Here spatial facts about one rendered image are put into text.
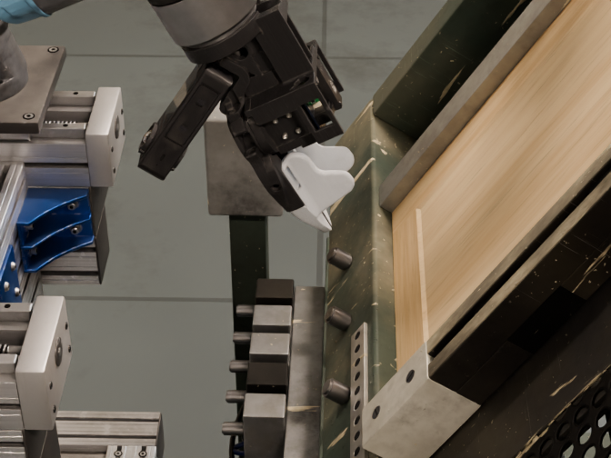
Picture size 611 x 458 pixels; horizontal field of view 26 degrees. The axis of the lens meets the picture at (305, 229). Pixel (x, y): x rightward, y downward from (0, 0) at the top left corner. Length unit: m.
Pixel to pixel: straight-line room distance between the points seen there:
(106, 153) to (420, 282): 0.50
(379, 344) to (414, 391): 0.22
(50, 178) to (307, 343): 0.44
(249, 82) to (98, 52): 3.18
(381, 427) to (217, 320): 1.66
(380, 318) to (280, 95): 0.69
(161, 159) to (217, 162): 0.99
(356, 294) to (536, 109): 0.35
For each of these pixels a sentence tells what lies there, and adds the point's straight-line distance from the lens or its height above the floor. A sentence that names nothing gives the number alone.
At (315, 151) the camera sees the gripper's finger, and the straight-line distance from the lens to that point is 1.11.
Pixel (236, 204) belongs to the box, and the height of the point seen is 0.78.
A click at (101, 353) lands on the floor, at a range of 3.03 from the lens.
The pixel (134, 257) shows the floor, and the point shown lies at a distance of 3.30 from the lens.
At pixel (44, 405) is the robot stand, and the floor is 0.94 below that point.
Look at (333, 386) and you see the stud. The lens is 1.62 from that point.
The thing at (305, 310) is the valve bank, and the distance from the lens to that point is 1.94.
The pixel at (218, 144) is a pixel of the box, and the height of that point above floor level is 0.89.
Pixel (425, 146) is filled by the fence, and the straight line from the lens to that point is 1.83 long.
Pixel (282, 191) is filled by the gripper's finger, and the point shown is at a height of 1.37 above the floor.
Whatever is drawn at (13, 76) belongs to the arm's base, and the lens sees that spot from 1.90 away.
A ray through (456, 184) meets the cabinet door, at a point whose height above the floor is 1.01.
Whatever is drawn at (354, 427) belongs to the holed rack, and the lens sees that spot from 1.56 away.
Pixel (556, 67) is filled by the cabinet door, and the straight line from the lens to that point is 1.66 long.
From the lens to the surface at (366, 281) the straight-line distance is 1.75.
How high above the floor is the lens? 1.97
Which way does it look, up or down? 36 degrees down
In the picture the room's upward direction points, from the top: straight up
